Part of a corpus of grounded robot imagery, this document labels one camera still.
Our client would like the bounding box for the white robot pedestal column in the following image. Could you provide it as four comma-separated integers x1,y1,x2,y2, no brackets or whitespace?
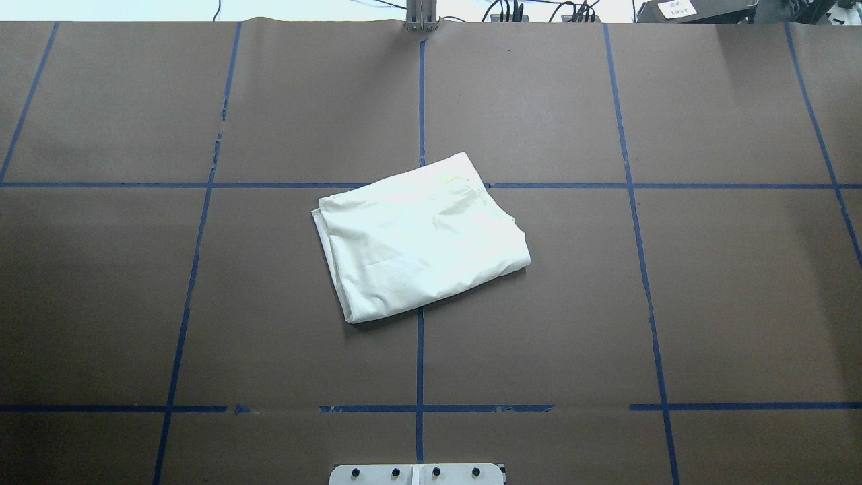
329,463,507,484

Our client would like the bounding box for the black box with white label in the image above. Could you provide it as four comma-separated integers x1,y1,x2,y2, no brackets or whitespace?
635,1,758,24

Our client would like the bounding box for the aluminium frame post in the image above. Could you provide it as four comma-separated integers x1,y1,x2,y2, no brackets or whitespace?
404,0,439,32

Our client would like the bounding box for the cream long sleeve cat shirt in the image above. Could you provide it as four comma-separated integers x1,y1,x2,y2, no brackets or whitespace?
311,152,531,323

